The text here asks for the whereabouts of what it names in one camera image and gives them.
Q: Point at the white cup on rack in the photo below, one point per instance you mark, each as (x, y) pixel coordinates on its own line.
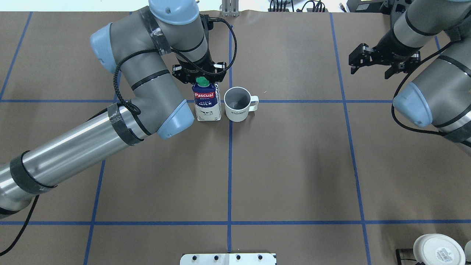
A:
(438, 249)
(467, 251)

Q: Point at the black wire cup rack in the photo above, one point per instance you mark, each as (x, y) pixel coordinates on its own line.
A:
(405, 256)

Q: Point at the white camera post with base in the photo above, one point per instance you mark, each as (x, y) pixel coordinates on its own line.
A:
(229, 259)

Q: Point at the lower white cup on rack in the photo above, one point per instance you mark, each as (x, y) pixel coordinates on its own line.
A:
(438, 249)

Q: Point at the blue white milk carton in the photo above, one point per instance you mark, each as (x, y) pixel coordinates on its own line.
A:
(207, 100)

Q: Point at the white mug with dark inside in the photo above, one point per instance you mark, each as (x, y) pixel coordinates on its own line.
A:
(238, 103)

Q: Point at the upper white cup on rack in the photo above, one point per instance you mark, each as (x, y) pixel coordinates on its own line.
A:
(467, 251)

